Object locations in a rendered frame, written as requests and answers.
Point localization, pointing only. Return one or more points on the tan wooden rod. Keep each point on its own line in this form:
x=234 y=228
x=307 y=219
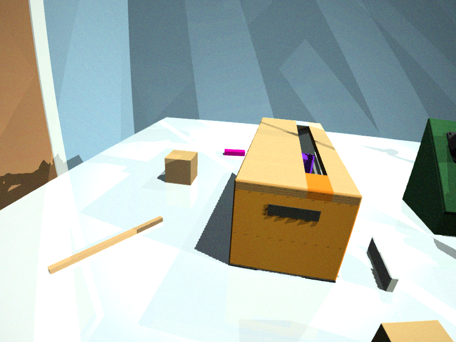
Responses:
x=103 y=245

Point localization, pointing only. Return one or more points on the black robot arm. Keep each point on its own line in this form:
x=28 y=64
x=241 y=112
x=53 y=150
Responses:
x=451 y=136

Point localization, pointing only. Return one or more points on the small magenta block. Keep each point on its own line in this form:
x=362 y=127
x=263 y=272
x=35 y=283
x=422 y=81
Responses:
x=234 y=152

